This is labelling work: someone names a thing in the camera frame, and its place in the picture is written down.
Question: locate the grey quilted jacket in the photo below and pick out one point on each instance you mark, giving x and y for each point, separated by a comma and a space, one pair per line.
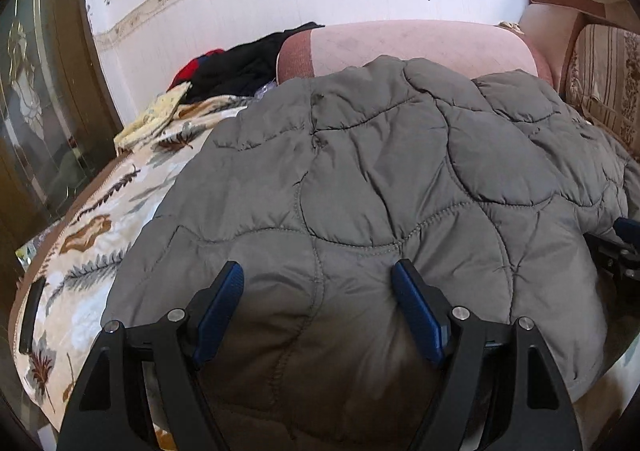
375, 156

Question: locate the beige crumpled cloth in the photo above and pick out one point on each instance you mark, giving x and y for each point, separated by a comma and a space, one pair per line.
509, 29

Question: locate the black garment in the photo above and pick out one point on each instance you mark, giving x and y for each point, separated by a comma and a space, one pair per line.
250, 61

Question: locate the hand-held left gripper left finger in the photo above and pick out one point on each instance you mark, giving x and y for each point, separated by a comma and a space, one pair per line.
215, 311

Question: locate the leaf print fleece blanket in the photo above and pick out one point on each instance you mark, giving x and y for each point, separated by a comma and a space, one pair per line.
100, 231

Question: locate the wooden door with stained glass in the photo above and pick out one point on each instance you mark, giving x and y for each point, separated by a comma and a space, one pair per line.
40, 106

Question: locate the black rectangular device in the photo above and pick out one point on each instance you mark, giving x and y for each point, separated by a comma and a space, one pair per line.
31, 316

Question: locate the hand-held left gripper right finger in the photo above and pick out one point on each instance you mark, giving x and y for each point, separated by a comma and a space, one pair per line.
420, 316

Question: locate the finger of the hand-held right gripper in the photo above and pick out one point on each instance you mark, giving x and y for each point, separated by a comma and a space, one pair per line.
625, 228
617, 261

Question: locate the red garment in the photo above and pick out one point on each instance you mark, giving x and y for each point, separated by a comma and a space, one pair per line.
187, 71

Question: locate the purple patterned cloth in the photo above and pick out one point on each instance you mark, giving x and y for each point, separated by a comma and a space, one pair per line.
265, 90

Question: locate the pink brown sofa backrest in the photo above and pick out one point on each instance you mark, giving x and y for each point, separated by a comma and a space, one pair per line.
545, 21

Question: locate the striped beige cushion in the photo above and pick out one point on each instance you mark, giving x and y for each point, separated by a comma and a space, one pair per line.
610, 76

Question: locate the yellow printed cloth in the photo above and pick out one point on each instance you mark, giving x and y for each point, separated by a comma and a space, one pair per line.
150, 118

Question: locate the pink quilted sofa cushion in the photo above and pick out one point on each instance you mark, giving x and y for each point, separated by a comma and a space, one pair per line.
400, 41

